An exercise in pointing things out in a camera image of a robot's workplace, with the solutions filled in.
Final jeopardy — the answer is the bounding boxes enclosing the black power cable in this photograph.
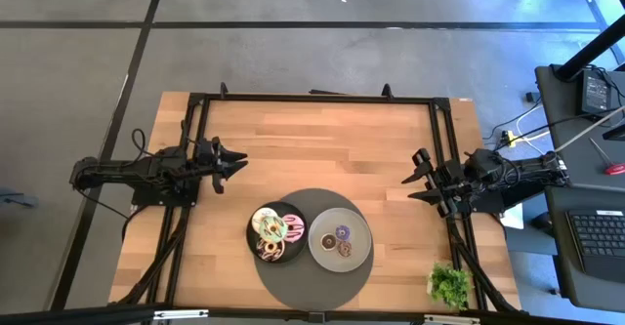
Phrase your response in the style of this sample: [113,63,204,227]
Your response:
[481,98,544,142]

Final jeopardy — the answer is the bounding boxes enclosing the red-handled screwdriver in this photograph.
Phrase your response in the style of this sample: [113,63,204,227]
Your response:
[588,137,625,177]

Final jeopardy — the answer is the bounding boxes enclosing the grey round plate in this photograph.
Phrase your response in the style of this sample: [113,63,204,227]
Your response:
[308,207,373,273]

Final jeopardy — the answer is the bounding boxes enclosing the grey round woven placemat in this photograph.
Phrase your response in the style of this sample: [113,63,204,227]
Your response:
[252,187,375,312]

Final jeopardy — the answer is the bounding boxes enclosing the chocolate donut with white stripes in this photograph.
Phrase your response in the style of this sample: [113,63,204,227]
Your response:
[256,238,287,263]

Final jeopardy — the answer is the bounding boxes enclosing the black aluminium crossbar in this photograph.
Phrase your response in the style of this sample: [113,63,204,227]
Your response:
[0,304,625,325]

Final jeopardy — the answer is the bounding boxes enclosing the green iced donut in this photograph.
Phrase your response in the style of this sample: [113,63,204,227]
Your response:
[258,215,289,243]

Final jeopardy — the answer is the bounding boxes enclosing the black aluminium table frame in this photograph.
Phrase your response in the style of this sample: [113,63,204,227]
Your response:
[114,92,519,316]

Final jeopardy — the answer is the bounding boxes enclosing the small green potted plant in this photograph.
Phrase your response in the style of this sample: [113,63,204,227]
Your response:
[427,262,473,310]

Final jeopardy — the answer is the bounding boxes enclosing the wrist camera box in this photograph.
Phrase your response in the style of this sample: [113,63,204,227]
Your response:
[197,137,222,159]
[436,161,464,185]

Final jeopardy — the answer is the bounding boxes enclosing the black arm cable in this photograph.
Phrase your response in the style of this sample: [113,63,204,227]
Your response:
[130,128,147,156]

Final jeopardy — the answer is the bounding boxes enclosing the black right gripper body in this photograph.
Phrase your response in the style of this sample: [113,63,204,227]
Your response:
[412,147,468,219]

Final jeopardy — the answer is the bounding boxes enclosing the beige cable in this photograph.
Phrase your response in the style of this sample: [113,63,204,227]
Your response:
[554,104,625,153]

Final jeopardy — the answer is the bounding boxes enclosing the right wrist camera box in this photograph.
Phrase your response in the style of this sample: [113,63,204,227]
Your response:
[436,161,464,185]

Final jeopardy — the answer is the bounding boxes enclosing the white donut with blue stripes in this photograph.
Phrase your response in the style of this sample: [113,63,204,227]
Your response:
[250,207,279,235]

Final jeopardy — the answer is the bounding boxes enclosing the dark grey desk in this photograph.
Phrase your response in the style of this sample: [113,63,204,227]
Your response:
[534,63,625,189]
[544,185,625,314]

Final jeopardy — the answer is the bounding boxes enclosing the white paper sheet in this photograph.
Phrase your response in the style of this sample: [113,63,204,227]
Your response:
[499,202,525,231]

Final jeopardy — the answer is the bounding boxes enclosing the white cable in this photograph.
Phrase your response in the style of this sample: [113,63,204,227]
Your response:
[514,104,544,156]

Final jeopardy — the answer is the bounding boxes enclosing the black electronics box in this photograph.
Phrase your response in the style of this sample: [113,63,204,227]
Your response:
[580,69,614,117]

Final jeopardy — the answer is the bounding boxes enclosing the pink donut with dark stripes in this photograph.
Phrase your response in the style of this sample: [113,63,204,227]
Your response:
[281,214,307,244]

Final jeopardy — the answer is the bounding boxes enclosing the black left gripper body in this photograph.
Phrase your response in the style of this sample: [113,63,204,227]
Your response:
[192,137,229,194]

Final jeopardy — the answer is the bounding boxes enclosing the black round plate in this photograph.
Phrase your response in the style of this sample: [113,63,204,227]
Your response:
[245,200,310,265]

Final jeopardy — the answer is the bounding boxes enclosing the silver metal bracket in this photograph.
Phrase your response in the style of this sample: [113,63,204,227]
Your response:
[152,308,210,322]
[423,313,482,325]

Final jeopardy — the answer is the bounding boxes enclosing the black keyboard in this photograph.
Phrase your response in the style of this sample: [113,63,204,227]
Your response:
[565,209,625,284]

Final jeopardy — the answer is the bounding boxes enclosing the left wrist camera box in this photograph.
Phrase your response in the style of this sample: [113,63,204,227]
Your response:
[197,137,222,159]

